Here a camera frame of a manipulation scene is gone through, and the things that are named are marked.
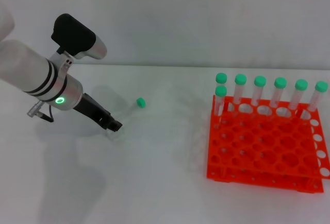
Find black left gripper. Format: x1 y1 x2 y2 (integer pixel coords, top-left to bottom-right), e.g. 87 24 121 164
73 93 124 133

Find clear test tube green cap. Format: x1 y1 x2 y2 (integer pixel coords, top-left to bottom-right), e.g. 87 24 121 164
269 77 288 111
216 72 228 88
214 85 228 131
250 76 267 111
230 74 248 114
300 81 329 120
108 97 146 140
287 79 309 114

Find orange test tube rack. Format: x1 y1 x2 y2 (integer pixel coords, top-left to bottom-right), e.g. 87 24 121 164
206 94 330 194

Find metal connector plug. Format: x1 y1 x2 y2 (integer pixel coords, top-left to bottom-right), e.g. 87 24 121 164
27 100 46 118

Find thin black cable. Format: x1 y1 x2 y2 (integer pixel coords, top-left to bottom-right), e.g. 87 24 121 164
38 104 55 123

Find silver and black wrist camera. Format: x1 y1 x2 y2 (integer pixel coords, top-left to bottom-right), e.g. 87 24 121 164
51 13 108 60

